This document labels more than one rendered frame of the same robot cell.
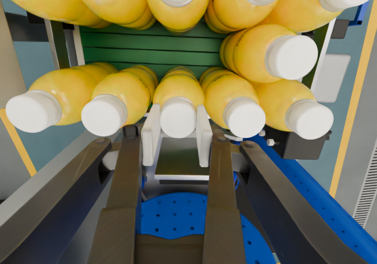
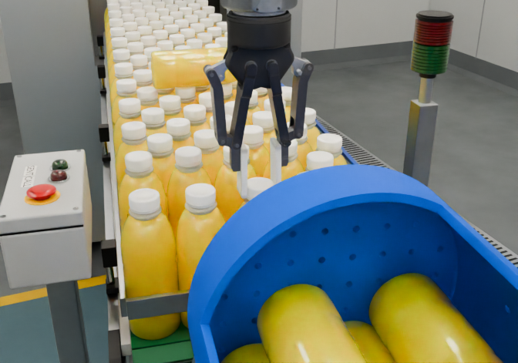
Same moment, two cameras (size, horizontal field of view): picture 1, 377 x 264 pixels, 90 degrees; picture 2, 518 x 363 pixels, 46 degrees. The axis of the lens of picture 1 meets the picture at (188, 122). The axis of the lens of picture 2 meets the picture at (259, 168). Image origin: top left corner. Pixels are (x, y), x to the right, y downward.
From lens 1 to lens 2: 0.81 m
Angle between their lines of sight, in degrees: 86
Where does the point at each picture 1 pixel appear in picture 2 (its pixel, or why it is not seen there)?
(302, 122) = not seen: hidden behind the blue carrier
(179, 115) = (258, 180)
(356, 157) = not seen: outside the picture
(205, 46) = not seen: hidden behind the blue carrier
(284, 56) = (311, 156)
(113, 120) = (210, 189)
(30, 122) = (146, 197)
